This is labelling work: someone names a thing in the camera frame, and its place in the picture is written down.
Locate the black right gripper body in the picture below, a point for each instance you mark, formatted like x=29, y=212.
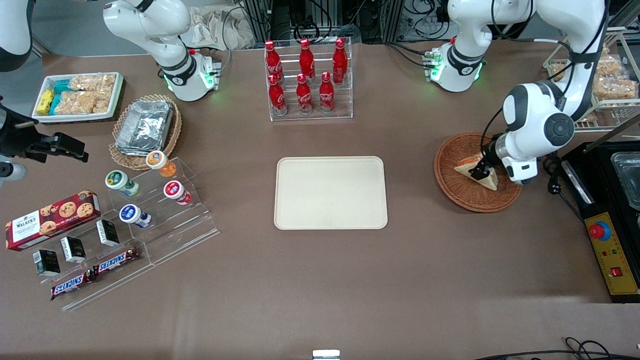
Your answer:
x=20, y=140

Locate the triangular sandwich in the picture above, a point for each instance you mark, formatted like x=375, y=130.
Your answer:
x=465, y=167

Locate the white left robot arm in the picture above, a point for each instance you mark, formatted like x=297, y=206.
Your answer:
x=537, y=115

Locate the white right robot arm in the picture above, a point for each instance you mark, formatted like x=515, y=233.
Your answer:
x=165, y=45

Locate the brown wicker basket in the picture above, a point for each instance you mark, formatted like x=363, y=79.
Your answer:
x=455, y=192

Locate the white rectangular snack tray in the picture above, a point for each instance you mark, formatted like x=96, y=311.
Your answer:
x=118, y=95

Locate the light woven wicker basket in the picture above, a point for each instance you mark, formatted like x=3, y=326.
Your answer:
x=174, y=135

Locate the cream plastic tray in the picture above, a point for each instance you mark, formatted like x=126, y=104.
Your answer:
x=330, y=192

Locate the teal snack pack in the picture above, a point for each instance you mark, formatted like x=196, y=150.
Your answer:
x=55, y=104
x=62, y=86

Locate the clear bag of rice crackers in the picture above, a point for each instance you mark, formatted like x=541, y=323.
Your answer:
x=95, y=82
x=82, y=102

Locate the yellow snack pack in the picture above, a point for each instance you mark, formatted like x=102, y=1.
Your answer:
x=45, y=101

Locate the green lid yogurt cup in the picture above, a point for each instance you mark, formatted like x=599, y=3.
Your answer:
x=117, y=180

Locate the red Walkers cookie box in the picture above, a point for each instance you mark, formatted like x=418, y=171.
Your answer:
x=50, y=220

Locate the stacked aluminium foil containers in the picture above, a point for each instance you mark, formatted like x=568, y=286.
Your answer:
x=145, y=125

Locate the blue lid yogurt cup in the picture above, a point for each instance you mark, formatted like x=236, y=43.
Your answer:
x=130, y=213

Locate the small black box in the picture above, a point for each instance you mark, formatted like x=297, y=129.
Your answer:
x=73, y=250
x=47, y=262
x=108, y=232

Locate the orange lid yogurt cup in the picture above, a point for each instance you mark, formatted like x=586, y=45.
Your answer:
x=157, y=160

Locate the bagged crispy snack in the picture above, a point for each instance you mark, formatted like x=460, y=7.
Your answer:
x=557, y=69
x=615, y=89
x=612, y=65

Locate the red lid yogurt cup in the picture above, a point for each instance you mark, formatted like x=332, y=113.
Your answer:
x=173, y=190

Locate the black platform with metal strip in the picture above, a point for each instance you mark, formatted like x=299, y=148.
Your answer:
x=600, y=190

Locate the Snickers chocolate bar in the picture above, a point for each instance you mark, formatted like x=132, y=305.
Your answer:
x=70, y=286
x=115, y=261

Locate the grey metal bar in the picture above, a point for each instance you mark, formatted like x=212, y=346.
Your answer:
x=612, y=134

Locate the clear plastic container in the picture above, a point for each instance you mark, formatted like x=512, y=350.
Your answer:
x=627, y=180

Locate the clear acrylic stepped snack stand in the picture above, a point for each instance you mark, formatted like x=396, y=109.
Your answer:
x=115, y=285

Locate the clear acrylic stepped cup stand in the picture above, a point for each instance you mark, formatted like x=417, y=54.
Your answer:
x=190, y=227

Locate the clear acrylic bottle rack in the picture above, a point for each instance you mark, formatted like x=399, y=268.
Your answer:
x=345, y=102

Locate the yellow emergency stop box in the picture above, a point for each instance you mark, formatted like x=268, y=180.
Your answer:
x=612, y=260

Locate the red cola bottle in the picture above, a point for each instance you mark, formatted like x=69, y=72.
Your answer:
x=326, y=94
x=306, y=59
x=277, y=97
x=304, y=96
x=273, y=61
x=340, y=59

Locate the beige crumpled cloth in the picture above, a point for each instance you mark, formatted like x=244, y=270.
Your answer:
x=215, y=27

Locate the small silver metal bracket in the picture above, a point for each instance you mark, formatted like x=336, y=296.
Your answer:
x=326, y=355

